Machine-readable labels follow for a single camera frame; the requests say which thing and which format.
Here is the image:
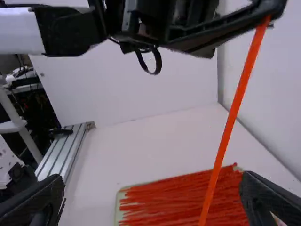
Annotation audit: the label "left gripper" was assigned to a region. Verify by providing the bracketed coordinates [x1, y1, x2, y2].
[105, 0, 289, 59]

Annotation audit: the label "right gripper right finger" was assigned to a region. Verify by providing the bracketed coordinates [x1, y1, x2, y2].
[238, 170, 301, 226]

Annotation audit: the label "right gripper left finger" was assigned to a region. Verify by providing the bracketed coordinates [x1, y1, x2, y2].
[0, 173, 66, 226]

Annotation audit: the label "orange cable tie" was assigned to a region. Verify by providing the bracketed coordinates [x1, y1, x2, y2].
[198, 15, 272, 226]

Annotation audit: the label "silver rails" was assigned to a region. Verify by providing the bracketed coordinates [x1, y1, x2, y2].
[34, 121, 96, 185]

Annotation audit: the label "pale tray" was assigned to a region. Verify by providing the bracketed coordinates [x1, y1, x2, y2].
[115, 164, 246, 226]

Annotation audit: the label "black cable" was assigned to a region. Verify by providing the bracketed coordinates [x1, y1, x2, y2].
[135, 44, 163, 76]

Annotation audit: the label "row of orange cable ties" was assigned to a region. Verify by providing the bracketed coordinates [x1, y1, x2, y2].
[119, 162, 250, 226]

